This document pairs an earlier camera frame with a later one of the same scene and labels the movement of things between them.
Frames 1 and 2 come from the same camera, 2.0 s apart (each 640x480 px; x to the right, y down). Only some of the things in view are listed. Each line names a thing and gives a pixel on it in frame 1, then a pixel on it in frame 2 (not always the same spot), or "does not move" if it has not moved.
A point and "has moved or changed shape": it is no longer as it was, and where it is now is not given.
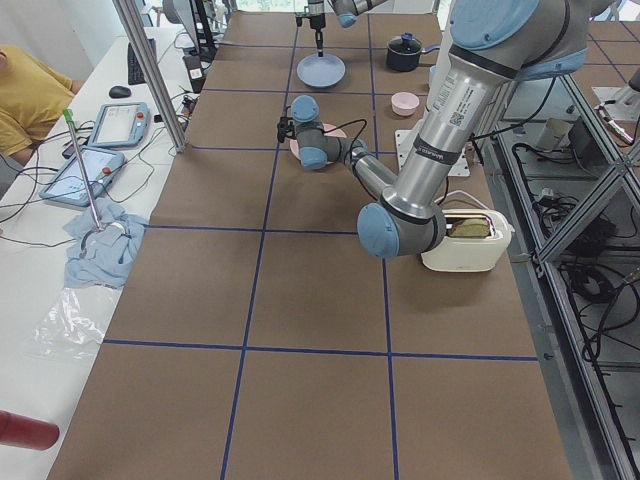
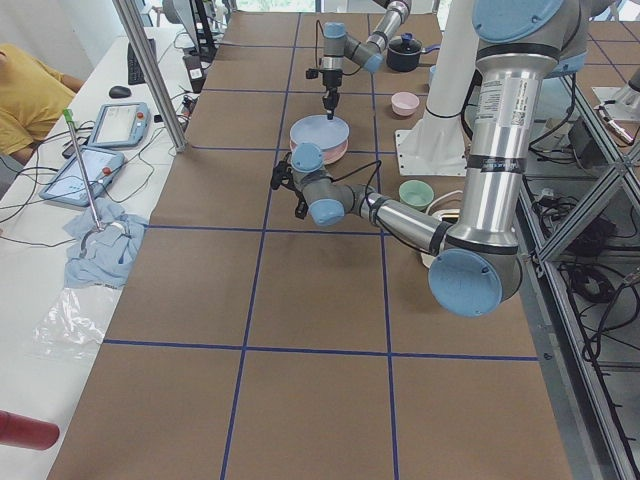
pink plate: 294,143 has moved or changed shape
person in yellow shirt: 32,96 does not move
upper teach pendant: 121,124 does not move
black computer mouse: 119,92 does not move
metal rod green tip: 68,115 does not move
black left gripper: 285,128 -> 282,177
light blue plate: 322,70 has moved or changed shape
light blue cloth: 103,256 does not move
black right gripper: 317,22 -> 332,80
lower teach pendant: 101,166 does not move
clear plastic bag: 76,323 does not move
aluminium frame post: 128,14 does not move
